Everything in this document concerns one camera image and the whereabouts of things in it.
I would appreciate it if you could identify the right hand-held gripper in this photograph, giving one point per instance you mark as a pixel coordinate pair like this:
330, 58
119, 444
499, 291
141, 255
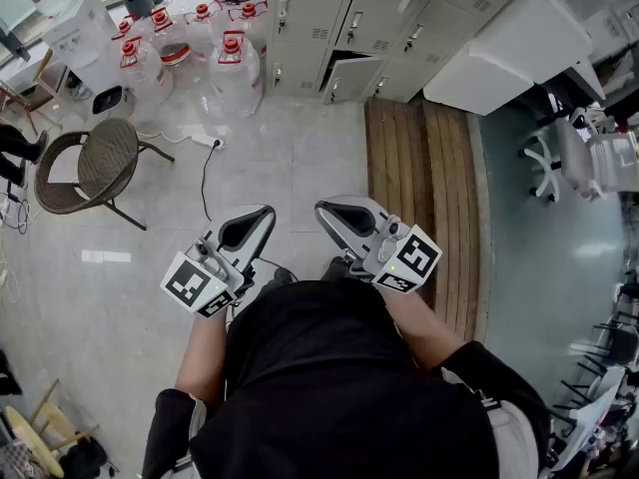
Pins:
414, 257

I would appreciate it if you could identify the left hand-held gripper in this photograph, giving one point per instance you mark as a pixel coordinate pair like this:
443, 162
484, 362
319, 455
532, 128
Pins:
187, 282

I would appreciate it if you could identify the grey metal locker cabinet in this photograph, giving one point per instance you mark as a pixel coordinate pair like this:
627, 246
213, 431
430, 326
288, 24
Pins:
304, 13

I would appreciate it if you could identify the person's left forearm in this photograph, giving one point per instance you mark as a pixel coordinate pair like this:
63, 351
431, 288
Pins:
199, 357

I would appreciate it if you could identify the person's right forearm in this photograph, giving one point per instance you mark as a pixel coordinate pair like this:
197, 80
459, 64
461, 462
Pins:
419, 327

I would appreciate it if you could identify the person's right black shoe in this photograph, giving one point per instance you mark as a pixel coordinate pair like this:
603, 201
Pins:
335, 269

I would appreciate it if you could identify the person's black shoe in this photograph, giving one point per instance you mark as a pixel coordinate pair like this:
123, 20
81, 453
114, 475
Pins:
335, 269
284, 275

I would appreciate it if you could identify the person's left black shoe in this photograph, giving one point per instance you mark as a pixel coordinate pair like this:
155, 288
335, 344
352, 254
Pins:
284, 275

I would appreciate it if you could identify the white power strip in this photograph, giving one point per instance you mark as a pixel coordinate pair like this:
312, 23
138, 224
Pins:
204, 140

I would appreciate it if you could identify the wooden slat platform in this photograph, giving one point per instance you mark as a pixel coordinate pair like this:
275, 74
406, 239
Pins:
449, 167

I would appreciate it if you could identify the person's black shirt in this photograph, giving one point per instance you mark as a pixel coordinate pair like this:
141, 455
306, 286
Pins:
324, 367

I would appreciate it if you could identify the cluster of clear water jugs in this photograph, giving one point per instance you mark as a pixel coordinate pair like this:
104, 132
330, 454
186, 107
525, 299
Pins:
234, 78

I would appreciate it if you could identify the brown wicker chair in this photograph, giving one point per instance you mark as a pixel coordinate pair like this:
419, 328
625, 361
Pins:
107, 157

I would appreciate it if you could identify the small white black appliance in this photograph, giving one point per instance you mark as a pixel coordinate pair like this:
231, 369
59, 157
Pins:
112, 100

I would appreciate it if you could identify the white office chair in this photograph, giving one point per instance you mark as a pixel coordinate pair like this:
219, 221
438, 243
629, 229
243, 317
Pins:
574, 157

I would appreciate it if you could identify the white water dispenser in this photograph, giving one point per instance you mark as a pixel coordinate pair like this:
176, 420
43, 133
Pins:
75, 38

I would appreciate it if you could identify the black bag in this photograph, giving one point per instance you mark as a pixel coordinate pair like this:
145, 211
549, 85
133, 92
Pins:
82, 459

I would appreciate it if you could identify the black metal rack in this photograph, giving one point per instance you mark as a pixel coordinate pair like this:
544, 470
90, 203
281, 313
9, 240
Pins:
624, 347

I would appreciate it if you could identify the yellow wooden stool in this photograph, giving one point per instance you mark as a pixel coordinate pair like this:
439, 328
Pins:
30, 437

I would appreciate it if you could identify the white paper sheets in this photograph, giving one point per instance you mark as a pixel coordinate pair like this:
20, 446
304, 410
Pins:
594, 412

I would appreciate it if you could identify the wooden frame chair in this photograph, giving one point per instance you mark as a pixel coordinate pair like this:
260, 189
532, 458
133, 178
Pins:
50, 78

